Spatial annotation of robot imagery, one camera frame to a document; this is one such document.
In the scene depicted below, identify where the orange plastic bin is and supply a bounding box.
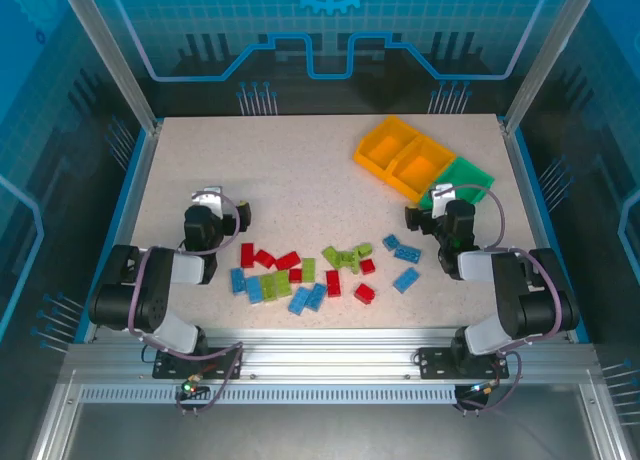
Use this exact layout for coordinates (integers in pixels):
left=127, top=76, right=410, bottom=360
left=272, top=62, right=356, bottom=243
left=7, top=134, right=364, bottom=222
left=387, top=134, right=457, bottom=204

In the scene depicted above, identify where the green plastic bin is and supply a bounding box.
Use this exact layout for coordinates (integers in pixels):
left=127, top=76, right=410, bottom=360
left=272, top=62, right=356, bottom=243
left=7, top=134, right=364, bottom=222
left=418, top=155, right=496, bottom=211

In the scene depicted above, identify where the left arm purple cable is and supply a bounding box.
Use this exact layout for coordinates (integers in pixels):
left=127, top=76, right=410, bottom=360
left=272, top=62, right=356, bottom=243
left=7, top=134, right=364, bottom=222
left=127, top=192, right=246, bottom=416

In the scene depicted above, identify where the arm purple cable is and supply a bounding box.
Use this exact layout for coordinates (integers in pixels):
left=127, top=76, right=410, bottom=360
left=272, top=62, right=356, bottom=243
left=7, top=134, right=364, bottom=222
left=433, top=183, right=574, bottom=416
left=127, top=192, right=246, bottom=416

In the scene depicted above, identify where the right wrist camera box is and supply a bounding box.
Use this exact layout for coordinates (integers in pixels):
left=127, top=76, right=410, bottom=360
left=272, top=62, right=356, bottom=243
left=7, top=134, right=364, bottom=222
left=431, top=182, right=457, bottom=217

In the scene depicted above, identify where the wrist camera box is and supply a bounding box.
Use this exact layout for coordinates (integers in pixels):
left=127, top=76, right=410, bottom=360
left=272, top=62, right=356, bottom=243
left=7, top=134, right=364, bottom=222
left=431, top=182, right=457, bottom=217
left=192, top=185, right=225, bottom=212

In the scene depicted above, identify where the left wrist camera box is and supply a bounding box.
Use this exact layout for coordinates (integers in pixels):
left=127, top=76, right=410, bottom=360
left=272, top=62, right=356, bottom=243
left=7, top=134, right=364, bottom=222
left=192, top=185, right=225, bottom=212

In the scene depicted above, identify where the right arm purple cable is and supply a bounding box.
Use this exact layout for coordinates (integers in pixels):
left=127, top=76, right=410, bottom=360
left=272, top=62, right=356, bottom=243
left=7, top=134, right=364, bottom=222
left=433, top=183, right=574, bottom=416

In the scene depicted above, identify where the aluminium side rail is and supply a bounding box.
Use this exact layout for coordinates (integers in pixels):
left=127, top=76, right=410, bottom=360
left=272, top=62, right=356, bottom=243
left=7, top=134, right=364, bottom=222
left=82, top=122, right=164, bottom=344
left=499, top=122, right=591, bottom=344

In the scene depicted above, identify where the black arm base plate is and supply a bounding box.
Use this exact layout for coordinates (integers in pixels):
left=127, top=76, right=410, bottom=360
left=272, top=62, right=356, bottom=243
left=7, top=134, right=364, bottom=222
left=152, top=347, right=244, bottom=380
left=417, top=346, right=510, bottom=380

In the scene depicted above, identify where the aluminium mounting rail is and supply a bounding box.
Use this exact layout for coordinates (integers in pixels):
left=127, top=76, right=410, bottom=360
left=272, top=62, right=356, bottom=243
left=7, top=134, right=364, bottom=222
left=64, top=328, right=601, bottom=387

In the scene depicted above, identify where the slotted cable duct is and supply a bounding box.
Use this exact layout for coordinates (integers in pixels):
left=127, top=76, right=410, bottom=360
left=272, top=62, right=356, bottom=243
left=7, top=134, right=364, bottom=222
left=79, top=385, right=459, bottom=404

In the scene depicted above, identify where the aluminium frame post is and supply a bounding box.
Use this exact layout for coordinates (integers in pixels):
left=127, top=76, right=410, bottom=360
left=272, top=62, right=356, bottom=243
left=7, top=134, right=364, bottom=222
left=501, top=0, right=600, bottom=134
left=56, top=0, right=164, bottom=134

